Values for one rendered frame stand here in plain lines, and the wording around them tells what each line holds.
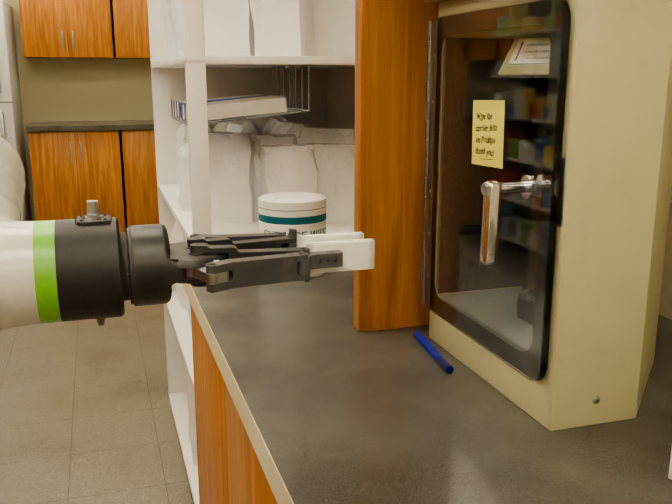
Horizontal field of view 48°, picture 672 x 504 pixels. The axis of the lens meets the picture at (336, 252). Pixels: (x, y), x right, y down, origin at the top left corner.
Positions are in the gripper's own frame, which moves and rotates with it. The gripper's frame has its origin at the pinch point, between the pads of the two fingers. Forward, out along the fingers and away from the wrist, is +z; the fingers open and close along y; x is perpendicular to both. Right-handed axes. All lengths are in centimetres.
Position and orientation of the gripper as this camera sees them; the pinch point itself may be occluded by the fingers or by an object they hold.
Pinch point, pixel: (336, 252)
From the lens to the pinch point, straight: 76.1
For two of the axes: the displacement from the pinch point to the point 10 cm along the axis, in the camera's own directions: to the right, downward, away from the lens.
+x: -0.1, 9.7, 2.5
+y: -3.0, -2.4, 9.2
